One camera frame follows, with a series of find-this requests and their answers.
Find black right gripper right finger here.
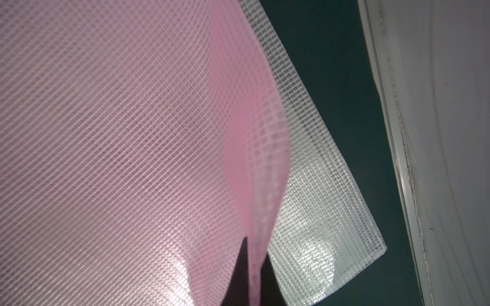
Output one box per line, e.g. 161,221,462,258
260,254,287,306

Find pink mesh document bag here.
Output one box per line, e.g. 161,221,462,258
1,1,290,305

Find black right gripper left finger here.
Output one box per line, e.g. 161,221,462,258
221,237,250,306

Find blue zipper document bag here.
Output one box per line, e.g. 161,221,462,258
241,1,387,305

